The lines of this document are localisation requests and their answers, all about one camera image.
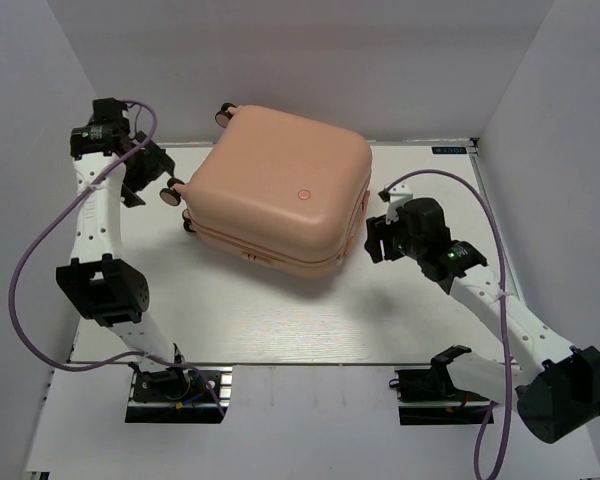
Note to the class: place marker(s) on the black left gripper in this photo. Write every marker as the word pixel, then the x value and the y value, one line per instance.
pixel 157 163

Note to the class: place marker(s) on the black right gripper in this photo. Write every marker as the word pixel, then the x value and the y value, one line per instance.
pixel 378 230

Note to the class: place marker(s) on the pink suitcase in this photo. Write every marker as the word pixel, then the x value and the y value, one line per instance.
pixel 279 190

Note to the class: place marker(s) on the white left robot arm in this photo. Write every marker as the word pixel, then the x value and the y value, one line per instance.
pixel 113 165

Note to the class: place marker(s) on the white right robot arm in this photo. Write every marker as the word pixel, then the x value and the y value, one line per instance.
pixel 555 385

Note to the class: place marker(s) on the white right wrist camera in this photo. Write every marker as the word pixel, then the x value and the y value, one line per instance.
pixel 395 197

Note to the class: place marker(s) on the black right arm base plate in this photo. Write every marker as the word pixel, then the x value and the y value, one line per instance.
pixel 424 401

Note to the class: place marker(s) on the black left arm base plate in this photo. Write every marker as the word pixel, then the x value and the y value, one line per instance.
pixel 183 397

